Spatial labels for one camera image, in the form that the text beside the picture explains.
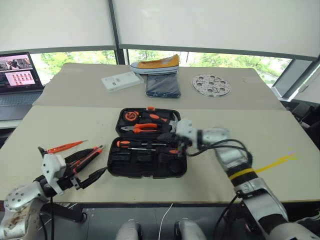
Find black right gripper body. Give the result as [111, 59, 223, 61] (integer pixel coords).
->
[173, 136, 194, 158]

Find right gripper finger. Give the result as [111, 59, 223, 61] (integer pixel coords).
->
[156, 133, 179, 142]
[172, 146, 186, 160]

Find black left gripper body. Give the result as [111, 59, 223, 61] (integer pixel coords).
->
[56, 166, 83, 193]

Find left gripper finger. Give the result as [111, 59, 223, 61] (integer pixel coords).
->
[79, 166, 109, 190]
[64, 148, 95, 173]

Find orange voltage tester pen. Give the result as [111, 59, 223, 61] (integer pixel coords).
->
[46, 139, 89, 154]

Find black plastic tool case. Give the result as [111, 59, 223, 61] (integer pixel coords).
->
[106, 106, 188, 179]

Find orange black tape measure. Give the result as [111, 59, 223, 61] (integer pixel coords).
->
[123, 110, 140, 124]

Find dark blue folded pouch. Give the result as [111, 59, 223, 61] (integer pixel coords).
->
[145, 74, 182, 99]

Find grey rounded shape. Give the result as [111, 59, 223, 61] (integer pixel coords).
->
[114, 219, 142, 240]
[174, 217, 207, 240]

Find round perforated metal plate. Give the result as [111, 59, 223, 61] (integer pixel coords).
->
[191, 72, 232, 98]

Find white flat box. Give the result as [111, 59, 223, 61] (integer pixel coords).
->
[100, 71, 145, 94]

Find yellow canvas shoe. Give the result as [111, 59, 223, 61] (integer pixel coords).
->
[130, 53, 181, 75]

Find grey open laptop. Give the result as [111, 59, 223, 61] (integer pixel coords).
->
[0, 51, 45, 122]

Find white roller blind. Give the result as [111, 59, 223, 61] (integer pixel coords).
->
[0, 0, 117, 53]
[111, 0, 320, 62]

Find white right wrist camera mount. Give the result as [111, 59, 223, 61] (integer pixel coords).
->
[174, 119, 199, 141]

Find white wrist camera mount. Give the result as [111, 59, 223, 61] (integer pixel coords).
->
[41, 152, 67, 196]
[174, 119, 199, 141]

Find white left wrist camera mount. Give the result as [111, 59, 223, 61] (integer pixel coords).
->
[41, 152, 67, 196]

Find orange black handled hammer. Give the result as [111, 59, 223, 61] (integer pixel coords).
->
[141, 111, 181, 131]

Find orange handled pliers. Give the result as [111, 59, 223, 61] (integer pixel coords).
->
[120, 122, 159, 135]

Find black table clamp bracket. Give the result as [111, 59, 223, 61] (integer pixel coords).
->
[41, 202, 89, 224]

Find orange black handled screwdriver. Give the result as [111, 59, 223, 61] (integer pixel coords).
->
[127, 146, 179, 155]
[116, 140, 167, 149]

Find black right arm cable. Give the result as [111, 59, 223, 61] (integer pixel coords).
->
[187, 139, 254, 240]

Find thin white cable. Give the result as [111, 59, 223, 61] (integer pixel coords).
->
[158, 202, 174, 240]

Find grey window post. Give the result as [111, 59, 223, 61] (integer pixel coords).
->
[107, 0, 129, 66]

